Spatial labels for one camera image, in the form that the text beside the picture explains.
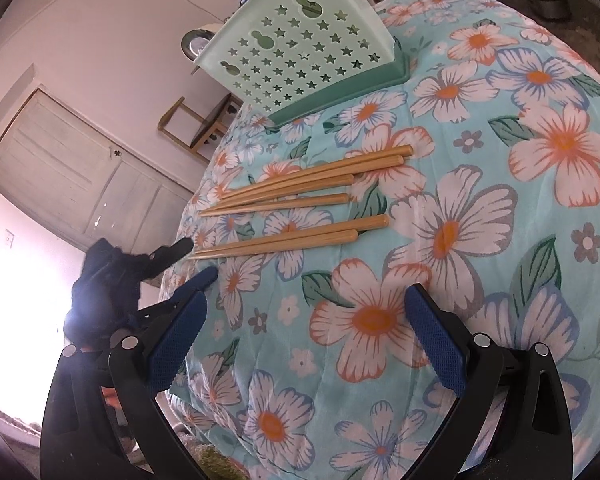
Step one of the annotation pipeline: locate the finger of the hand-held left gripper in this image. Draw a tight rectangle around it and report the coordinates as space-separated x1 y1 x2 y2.
167 266 219 306
147 239 195 273

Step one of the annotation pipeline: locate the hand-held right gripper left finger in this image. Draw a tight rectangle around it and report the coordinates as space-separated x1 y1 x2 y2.
40 287 208 480

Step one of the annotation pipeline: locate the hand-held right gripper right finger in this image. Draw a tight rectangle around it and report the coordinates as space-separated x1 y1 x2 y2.
404 282 576 480

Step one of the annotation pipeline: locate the wooden chopstick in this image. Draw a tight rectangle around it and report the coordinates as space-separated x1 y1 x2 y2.
212 155 405 208
198 192 350 218
186 230 360 261
191 214 390 255
200 174 356 215
217 145 414 205

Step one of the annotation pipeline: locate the metal spoon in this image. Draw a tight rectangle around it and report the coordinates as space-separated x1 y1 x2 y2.
181 27 216 62

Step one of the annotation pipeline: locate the green plastic utensil holder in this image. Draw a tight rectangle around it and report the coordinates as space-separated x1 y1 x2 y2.
190 0 412 128

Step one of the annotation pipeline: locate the floral blanket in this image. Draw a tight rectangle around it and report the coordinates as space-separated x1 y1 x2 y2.
160 0 600 480

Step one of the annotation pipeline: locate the white panel door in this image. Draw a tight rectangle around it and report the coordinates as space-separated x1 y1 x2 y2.
0 87 193 266

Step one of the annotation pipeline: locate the wooden chair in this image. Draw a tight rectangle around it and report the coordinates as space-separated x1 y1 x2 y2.
158 95 243 163

